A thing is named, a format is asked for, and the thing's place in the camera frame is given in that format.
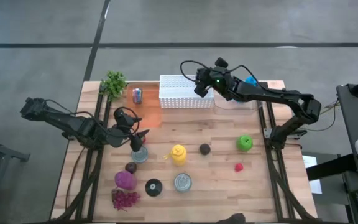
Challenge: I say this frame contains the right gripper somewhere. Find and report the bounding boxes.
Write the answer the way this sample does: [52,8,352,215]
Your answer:
[194,57,234,100]

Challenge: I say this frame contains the black stand bar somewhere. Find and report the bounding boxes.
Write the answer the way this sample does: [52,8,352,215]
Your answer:
[306,152,358,182]

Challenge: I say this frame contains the gold-lid colourful can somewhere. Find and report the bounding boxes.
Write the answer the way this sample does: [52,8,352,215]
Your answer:
[132,87,144,105]

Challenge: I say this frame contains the green toy apple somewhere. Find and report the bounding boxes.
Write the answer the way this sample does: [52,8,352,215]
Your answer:
[237,134,254,152]

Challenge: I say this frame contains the black aluminium frame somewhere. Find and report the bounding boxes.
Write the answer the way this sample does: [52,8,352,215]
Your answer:
[53,81,113,223]
[256,81,316,223]

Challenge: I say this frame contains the clear plastic tray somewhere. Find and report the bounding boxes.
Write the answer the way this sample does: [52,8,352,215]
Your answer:
[213,82,259,110]

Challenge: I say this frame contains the black side table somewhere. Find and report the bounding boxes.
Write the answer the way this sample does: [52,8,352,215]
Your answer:
[336,83,358,175]

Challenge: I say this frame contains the white perforated basket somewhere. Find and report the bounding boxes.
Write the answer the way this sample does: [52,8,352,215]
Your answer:
[159,74,214,110]

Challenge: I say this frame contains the small green artificial plant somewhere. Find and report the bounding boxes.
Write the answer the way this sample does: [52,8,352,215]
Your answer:
[100,70,127,101]

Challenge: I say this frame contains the red toy grape bunch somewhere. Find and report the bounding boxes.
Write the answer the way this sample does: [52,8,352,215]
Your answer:
[111,189,142,212]

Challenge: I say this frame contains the white paper sheet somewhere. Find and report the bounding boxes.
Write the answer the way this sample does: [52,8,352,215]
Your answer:
[301,154,323,195]

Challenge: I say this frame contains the grey metal stand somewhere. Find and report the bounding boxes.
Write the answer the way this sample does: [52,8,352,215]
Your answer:
[0,132,30,224]

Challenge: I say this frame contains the yellow plastic bottle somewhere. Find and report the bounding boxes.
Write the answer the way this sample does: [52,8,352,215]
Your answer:
[162,142,187,165]

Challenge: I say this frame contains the solid white tuna can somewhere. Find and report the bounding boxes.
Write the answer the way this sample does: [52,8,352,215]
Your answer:
[173,173,193,192]

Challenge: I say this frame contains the thin brown cable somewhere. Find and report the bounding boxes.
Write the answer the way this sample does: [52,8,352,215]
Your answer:
[65,146,85,210]

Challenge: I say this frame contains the dark brown toy fig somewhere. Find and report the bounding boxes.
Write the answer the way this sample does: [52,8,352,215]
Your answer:
[125,161,138,174]

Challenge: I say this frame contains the orange translucent tray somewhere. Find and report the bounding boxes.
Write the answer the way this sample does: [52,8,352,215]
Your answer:
[125,83,163,128]

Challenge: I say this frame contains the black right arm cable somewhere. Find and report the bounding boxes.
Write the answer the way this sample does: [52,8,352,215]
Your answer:
[180,60,279,94]

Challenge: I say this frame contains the black round toy fruit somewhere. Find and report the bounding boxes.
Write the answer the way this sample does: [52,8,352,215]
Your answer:
[198,143,211,156]

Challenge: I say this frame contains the yellowfin tuna can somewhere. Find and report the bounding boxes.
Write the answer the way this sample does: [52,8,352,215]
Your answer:
[131,145,149,164]

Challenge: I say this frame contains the blue plastic bottle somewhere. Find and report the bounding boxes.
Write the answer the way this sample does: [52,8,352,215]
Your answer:
[235,75,259,103]

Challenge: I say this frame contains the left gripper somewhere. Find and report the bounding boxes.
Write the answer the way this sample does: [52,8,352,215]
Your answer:
[104,108,150,152]

